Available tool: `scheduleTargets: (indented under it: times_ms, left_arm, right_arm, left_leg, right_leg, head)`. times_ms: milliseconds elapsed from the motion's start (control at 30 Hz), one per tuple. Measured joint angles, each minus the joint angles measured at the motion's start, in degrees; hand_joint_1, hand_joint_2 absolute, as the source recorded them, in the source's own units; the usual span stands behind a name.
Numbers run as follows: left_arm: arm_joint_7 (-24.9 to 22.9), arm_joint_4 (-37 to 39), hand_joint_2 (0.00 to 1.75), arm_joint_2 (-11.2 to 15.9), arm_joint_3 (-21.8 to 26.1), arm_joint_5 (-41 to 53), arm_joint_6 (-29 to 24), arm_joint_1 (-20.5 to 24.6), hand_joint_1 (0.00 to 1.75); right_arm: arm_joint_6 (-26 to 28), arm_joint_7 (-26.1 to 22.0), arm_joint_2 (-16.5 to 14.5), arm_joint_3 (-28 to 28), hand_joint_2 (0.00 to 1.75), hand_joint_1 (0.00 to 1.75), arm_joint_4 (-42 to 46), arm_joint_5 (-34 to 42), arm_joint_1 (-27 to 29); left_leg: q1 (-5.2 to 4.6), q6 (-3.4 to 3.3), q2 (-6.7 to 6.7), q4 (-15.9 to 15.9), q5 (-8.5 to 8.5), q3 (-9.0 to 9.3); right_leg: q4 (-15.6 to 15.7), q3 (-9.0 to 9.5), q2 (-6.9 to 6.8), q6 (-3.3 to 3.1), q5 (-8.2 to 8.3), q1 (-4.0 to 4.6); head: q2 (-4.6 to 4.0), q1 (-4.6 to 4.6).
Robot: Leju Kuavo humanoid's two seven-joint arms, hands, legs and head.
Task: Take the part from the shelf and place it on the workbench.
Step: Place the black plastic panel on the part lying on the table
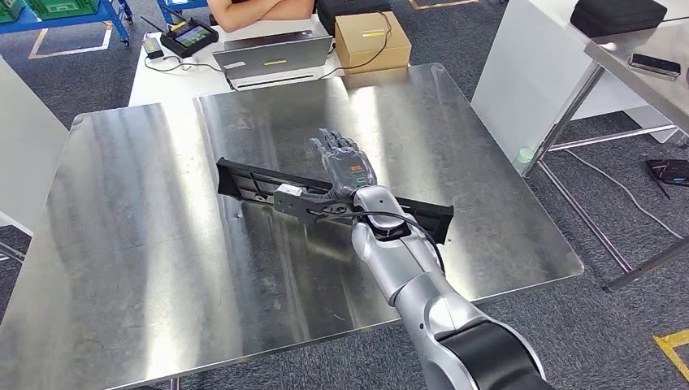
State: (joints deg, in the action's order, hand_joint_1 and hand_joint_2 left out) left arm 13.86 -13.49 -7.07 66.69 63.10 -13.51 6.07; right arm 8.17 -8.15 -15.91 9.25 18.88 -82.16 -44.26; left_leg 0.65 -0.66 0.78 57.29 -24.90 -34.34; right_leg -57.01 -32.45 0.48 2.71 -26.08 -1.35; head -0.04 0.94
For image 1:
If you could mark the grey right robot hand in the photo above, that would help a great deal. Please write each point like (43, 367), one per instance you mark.
(347, 164)

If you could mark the black plastic panel part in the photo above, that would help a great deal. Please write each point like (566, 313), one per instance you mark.
(242, 180)

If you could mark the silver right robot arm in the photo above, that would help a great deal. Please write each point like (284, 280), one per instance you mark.
(409, 269)

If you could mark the stainless steel workbench table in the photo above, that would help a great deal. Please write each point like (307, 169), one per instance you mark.
(161, 242)

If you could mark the blue steel shelf rack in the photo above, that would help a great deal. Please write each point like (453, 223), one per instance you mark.
(64, 20)
(183, 4)

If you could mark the cardboard box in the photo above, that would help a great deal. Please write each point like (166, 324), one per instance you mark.
(371, 45)

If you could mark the silver laptop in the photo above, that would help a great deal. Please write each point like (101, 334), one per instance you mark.
(269, 62)

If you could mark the pale green round cap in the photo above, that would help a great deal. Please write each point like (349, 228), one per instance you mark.
(523, 156)

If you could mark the person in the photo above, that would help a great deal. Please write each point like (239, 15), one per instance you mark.
(258, 11)

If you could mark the pale floor tape square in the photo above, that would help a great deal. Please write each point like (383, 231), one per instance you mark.
(441, 5)

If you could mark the white table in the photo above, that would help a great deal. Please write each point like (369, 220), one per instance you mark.
(172, 86)

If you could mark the black handheld terminal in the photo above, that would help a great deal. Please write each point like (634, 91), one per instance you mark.
(191, 36)

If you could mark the white panel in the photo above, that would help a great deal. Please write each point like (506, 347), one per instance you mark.
(27, 150)
(527, 70)

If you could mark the black power adapter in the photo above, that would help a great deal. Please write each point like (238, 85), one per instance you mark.
(153, 47)

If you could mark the black bag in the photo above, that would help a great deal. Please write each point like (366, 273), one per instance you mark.
(619, 16)

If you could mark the black smartphone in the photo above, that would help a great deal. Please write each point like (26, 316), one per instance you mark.
(654, 64)

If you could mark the black router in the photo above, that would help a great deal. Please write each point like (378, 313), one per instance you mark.
(670, 172)

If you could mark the green plastic crate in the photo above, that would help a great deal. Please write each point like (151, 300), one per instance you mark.
(8, 8)
(62, 6)

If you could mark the yellow floor tape square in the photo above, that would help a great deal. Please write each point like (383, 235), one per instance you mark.
(673, 344)

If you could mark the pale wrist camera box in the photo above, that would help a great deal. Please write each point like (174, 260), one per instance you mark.
(289, 190)

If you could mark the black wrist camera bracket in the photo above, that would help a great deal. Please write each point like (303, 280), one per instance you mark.
(296, 207)

